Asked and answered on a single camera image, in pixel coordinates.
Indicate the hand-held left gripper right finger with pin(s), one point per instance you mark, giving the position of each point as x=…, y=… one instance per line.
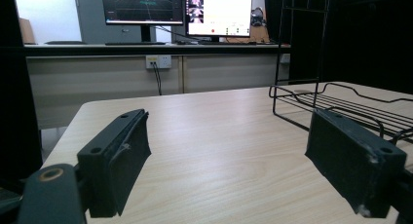
x=352, y=159

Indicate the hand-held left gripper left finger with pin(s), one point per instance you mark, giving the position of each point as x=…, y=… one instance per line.
x=107, y=162

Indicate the long dark-topped desk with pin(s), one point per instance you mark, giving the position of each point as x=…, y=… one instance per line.
x=156, y=74

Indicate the black keyboard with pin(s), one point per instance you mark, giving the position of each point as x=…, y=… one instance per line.
x=134, y=43

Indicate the black curtain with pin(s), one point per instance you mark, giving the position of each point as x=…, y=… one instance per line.
x=367, y=35

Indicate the brown cardboard box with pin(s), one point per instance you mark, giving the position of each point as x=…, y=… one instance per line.
x=26, y=30

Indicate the dark-screen computer monitor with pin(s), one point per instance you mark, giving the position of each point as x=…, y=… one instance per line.
x=142, y=6

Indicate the black headset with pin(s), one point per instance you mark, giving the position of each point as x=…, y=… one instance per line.
x=258, y=17

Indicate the white-screen computer monitor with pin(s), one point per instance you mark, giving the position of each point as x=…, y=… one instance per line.
x=219, y=14

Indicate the white wall socket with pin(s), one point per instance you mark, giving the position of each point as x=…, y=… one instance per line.
x=158, y=61

